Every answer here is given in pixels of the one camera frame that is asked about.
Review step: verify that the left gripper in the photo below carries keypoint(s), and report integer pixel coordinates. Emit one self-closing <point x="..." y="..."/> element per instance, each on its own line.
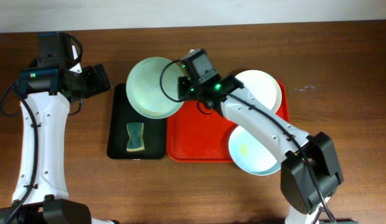
<point x="96" y="86"/>

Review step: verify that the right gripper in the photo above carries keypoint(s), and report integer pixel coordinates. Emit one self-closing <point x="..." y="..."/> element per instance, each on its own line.
<point x="185" y="83"/>

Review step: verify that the mint green plate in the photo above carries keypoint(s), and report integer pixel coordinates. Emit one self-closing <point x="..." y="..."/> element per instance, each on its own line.
<point x="149" y="92"/>

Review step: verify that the light blue plate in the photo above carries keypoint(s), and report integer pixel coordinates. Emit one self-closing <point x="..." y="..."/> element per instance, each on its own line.
<point x="250" y="155"/>

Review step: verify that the green yellow sponge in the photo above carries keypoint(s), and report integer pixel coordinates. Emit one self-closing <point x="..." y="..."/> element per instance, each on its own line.
<point x="135" y="132"/>

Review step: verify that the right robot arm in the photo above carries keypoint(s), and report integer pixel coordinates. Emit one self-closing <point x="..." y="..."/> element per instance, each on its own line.
<point x="310" y="168"/>

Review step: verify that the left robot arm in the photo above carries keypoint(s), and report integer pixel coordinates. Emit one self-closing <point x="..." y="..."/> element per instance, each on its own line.
<point x="46" y="89"/>

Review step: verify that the red plastic tray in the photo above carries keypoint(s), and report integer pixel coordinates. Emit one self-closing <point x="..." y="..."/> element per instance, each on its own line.
<point x="196" y="137"/>

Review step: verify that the black plastic tray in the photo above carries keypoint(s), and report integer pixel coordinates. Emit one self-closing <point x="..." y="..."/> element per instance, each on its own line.
<point x="154" y="132"/>

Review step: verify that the white cream plate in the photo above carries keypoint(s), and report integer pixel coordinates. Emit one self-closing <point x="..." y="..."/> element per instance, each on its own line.
<point x="263" y="87"/>

